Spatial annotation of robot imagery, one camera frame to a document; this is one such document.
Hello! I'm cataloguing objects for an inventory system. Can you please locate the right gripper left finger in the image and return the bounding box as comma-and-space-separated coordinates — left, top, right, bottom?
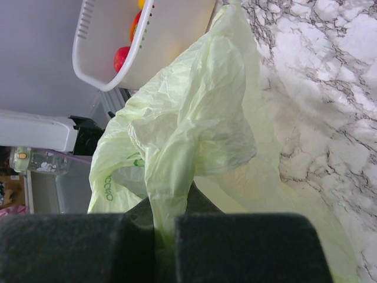
1, 200, 156, 282

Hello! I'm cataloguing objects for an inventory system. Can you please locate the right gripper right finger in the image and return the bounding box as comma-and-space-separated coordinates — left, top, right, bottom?
174, 185, 333, 282

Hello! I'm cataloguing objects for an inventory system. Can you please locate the green plastic bag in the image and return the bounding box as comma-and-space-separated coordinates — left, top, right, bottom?
88, 1, 360, 282

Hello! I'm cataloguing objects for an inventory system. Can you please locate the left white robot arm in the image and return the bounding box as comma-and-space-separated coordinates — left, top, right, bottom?
1, 110, 104, 156

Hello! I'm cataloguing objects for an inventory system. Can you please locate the red fake apple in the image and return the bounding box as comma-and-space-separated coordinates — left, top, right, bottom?
113, 46, 130, 73

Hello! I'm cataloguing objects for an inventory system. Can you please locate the red orange fake pepper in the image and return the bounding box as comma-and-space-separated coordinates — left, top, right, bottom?
130, 10, 142, 42

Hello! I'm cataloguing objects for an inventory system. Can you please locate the orange fake papaya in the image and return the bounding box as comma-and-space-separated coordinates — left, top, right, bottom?
138, 0, 145, 9

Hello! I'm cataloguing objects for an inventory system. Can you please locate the clear plastic bottle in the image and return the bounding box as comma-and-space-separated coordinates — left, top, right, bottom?
9, 147, 69, 175

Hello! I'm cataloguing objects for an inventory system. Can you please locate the white plastic basket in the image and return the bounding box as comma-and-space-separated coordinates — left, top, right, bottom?
72, 0, 216, 91

